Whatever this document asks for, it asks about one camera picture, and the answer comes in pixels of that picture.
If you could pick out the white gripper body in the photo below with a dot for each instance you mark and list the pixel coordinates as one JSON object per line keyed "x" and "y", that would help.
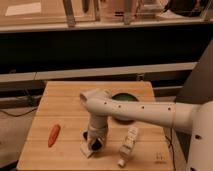
{"x": 97, "y": 129}

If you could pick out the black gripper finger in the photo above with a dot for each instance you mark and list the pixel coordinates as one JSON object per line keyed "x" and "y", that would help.
{"x": 96, "y": 145}
{"x": 85, "y": 135}

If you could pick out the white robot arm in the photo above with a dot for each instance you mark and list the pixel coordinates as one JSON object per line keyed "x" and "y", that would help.
{"x": 194, "y": 119}

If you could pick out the orange carrot toy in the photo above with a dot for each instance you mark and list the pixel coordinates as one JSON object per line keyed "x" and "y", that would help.
{"x": 53, "y": 135}

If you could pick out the green bowl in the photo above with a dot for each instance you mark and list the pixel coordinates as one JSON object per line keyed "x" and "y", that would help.
{"x": 124, "y": 97}

